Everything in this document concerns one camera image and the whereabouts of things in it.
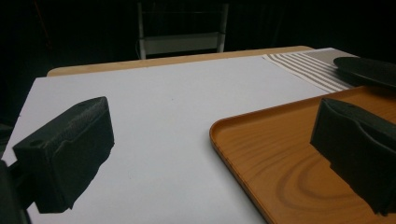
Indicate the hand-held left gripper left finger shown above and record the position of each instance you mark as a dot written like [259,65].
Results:
[65,155]

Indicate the white mat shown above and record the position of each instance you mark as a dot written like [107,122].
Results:
[162,124]

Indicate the striped cloth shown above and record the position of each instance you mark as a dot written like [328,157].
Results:
[308,67]

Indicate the metal stand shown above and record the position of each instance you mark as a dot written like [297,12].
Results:
[180,37]

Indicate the black plate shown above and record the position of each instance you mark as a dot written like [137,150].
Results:
[367,72]

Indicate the wooden tray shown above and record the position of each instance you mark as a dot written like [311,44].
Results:
[280,161]

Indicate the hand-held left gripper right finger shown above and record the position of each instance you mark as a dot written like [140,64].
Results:
[358,146]

